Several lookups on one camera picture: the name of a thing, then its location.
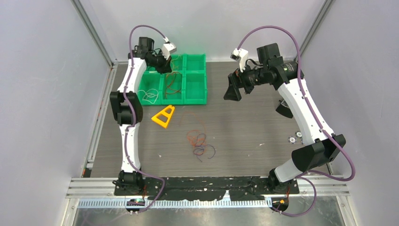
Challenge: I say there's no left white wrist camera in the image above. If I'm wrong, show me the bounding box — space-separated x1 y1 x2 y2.
161 37 177 60

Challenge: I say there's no black metronome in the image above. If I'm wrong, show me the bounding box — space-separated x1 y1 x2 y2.
275 99 294 119

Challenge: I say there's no orange wire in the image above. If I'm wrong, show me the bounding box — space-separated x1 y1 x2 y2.
180 112 208 147

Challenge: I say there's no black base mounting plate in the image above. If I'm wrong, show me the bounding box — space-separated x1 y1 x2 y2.
112 176 299 201

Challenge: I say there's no slotted cable duct rail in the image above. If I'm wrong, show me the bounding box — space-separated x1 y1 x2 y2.
78 198 273 210

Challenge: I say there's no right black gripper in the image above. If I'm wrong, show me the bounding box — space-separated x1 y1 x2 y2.
224 60 268 101

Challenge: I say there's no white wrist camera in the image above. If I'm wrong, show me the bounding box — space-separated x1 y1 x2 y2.
230 48 248 72
161 37 177 60

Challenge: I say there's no yellow triangular plastic bracket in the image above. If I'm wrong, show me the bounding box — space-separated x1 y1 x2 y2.
151 105 175 129

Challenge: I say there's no white thin wire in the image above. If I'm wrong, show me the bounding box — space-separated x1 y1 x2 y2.
138 88 160 104

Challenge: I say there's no small silver round part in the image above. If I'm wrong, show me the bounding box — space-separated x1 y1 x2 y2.
288 137 297 144

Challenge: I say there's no red wire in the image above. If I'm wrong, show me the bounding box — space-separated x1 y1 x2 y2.
164 72 183 100

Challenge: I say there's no green six-compartment bin tray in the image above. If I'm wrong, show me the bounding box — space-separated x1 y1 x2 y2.
137 54 207 105

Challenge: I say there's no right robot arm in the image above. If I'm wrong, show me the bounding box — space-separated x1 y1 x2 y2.
223 43 346 193

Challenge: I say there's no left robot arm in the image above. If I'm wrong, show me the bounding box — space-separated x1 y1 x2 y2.
110 37 176 196

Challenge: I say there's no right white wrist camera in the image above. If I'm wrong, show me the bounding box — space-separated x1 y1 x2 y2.
230 48 248 72

